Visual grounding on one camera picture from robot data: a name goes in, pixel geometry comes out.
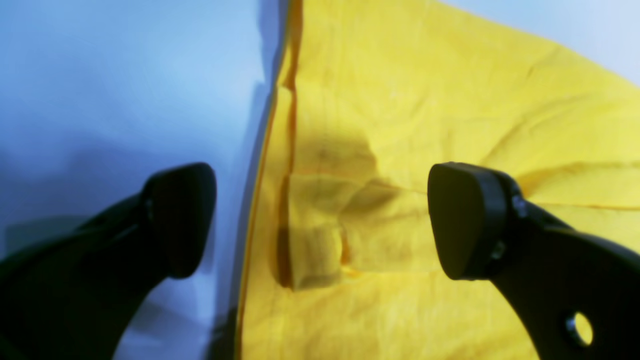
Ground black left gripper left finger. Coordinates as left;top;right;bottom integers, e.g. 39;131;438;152
1;162;217;360

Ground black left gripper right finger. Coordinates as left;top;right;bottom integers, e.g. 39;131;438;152
427;162;640;360

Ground yellow T-shirt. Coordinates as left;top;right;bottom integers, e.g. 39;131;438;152
236;0;640;360

